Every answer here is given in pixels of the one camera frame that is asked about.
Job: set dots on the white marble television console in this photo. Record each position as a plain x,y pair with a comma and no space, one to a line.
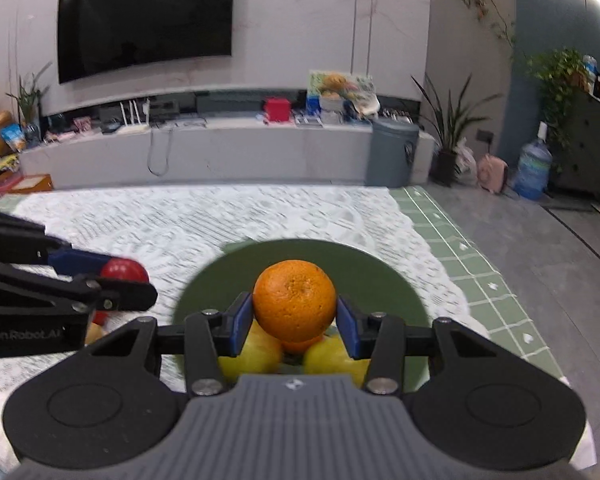
260,155

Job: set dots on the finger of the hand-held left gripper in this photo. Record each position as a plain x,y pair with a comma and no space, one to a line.
125,297
75,262

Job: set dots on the blue water bottle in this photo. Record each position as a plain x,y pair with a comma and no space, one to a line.
532,170

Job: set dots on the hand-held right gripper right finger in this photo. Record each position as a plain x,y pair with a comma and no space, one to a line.
347,329

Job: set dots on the white plastic bag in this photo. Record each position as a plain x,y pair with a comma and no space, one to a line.
466,165

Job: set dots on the black wall television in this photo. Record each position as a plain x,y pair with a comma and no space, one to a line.
145,20

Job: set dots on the white router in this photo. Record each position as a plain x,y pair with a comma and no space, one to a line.
132,127

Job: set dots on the red box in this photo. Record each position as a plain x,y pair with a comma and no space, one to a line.
277,110

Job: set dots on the long-leaf potted plant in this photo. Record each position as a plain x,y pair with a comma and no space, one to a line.
450,130

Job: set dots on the white lace tablecloth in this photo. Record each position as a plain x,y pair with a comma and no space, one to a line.
460,280
180,220

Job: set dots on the cardboard box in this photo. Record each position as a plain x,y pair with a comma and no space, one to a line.
30,183

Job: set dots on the trailing potted plant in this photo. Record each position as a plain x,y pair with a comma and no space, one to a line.
557,80

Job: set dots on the slim green plant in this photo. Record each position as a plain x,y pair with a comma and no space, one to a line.
30,105

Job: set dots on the pink heater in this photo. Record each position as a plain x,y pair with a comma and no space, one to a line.
492,175

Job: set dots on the dark grey cabinet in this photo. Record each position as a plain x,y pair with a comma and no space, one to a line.
587,145

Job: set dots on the blue snack bag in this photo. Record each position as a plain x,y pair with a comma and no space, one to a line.
14,137

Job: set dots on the grey trash bin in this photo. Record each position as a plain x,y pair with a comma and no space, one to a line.
391,155

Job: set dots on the green colander bowl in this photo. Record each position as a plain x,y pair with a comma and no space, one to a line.
305,251

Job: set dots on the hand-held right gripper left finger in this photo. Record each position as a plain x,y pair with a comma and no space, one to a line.
240,324

